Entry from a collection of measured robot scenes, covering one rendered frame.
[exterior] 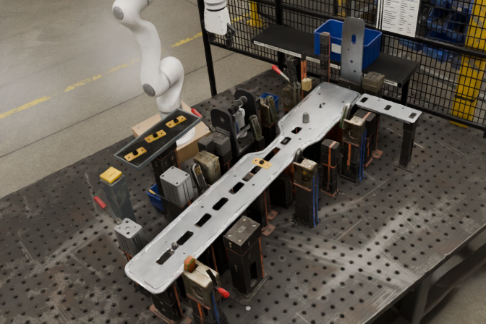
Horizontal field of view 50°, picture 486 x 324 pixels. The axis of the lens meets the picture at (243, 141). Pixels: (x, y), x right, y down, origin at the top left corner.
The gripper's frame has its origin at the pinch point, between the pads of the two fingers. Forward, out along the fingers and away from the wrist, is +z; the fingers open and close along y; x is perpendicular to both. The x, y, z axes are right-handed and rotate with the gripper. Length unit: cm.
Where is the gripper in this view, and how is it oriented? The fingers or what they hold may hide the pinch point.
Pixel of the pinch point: (220, 42)
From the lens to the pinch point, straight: 213.0
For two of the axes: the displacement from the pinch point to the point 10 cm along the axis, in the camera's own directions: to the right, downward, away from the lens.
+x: 6.1, -5.4, 5.8
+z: 0.8, 7.7, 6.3
